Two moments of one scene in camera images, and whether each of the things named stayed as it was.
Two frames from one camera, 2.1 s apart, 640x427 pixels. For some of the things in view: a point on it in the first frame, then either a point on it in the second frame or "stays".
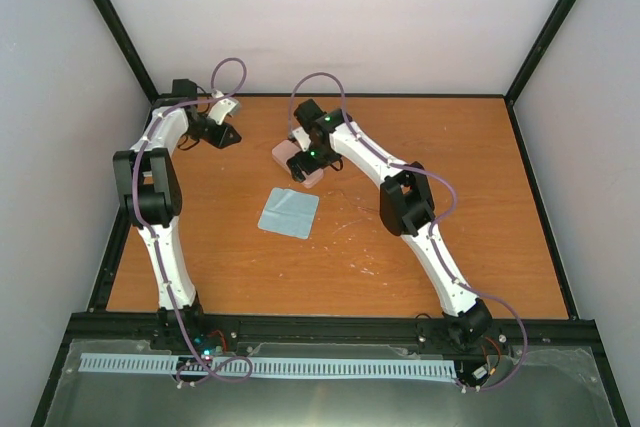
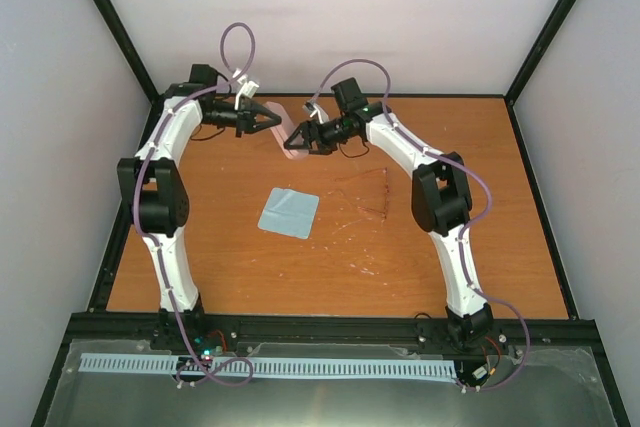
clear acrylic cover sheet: x=281 y=383 stays
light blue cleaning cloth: x=289 y=213 stays
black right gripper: x=306 y=166 → x=307 y=129
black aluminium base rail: x=271 y=335 stays
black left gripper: x=221 y=141 → x=245 y=119
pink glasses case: x=283 y=150 → x=283 y=132
